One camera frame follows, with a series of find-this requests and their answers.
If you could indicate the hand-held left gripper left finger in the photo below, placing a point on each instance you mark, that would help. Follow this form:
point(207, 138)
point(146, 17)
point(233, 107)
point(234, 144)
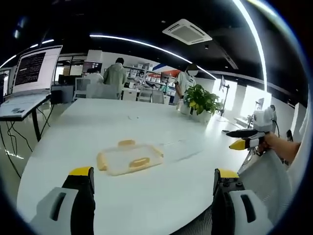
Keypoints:
point(61, 208)

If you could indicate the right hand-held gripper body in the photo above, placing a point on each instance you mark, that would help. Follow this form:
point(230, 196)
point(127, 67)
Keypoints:
point(263, 120)

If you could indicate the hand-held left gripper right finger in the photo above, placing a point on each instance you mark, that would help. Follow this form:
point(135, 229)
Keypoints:
point(244, 210)

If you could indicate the person's right hand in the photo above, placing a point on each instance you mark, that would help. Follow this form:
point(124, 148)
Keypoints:
point(272, 143)

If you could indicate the green potted plant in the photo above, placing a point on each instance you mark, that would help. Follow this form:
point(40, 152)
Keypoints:
point(200, 100)

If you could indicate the clear lid with yellow clasps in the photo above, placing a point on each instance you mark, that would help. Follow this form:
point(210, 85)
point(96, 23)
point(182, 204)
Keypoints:
point(129, 159)

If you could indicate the grey office chair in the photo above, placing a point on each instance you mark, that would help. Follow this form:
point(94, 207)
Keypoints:
point(150, 96)

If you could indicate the shelf with white boxes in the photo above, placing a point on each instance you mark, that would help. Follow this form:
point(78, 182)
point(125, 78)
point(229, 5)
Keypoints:
point(151, 73)

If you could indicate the white side desk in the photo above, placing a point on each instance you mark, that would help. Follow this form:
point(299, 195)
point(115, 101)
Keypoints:
point(19, 105)

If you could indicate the black computer case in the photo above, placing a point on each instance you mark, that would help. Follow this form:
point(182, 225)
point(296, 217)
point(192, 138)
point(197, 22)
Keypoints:
point(61, 94)

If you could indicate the ceiling air conditioner unit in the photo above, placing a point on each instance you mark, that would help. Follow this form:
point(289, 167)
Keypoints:
point(187, 30)

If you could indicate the large display screen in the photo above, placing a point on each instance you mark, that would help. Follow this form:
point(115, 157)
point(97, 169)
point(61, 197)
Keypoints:
point(34, 69)

